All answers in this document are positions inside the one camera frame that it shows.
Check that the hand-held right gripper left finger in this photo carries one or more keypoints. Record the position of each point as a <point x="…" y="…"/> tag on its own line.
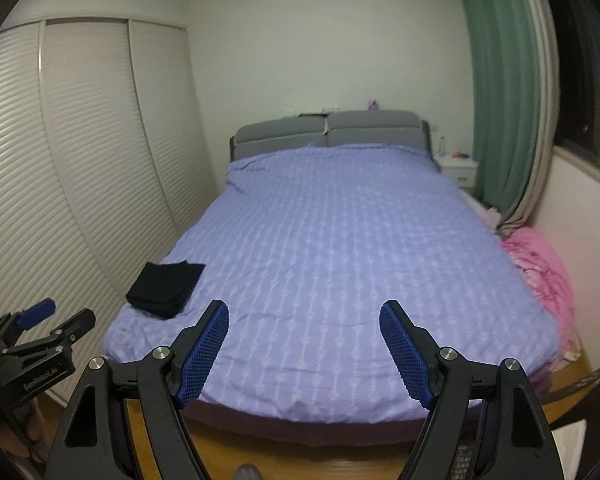
<point x="205" y="350"/>

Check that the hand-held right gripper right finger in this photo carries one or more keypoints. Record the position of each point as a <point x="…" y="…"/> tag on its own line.
<point x="405" y="350"/>

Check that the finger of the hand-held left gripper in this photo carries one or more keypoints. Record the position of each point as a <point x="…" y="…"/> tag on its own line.
<point x="75" y="325"/>
<point x="37" y="311"/>

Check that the black pants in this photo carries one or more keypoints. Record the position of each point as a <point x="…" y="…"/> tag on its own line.
<point x="165" y="285"/>

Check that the person's left hand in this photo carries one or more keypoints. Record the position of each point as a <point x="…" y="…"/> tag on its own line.
<point x="32" y="425"/>

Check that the bed with lavender cover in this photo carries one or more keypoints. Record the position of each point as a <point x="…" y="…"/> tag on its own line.
<point x="330" y="260"/>

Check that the white louvred wardrobe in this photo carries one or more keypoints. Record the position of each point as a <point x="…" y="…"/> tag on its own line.
<point x="80" y="160"/>

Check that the pink blanket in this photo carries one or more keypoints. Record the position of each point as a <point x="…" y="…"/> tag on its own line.
<point x="540" y="265"/>

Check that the white nightstand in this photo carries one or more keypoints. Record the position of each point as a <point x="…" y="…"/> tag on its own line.
<point x="457" y="167"/>

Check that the small clear bottle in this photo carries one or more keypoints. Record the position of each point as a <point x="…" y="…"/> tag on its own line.
<point x="442" y="147"/>

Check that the grey padded headboard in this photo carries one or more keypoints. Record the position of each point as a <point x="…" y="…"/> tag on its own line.
<point x="370" y="130"/>

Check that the small purple ornament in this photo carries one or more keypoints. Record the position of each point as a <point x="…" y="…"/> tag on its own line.
<point x="373" y="105"/>

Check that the green curtain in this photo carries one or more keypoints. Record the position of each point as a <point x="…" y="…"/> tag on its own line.
<point x="500" y="85"/>

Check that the dark window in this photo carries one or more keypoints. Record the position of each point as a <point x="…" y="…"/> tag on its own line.
<point x="585" y="85"/>

